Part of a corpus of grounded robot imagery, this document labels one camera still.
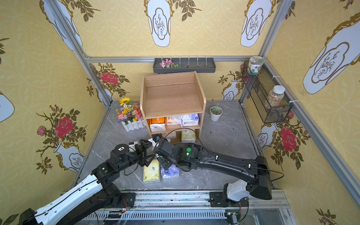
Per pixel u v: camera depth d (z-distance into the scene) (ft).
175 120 2.64
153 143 1.99
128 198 2.42
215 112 3.37
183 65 2.99
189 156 1.48
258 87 3.21
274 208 2.45
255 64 2.76
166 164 1.95
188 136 2.99
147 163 2.31
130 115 3.03
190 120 2.67
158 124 2.55
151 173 2.57
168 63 2.88
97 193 1.77
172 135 3.07
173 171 2.62
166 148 1.61
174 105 2.49
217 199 2.41
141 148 2.17
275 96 2.14
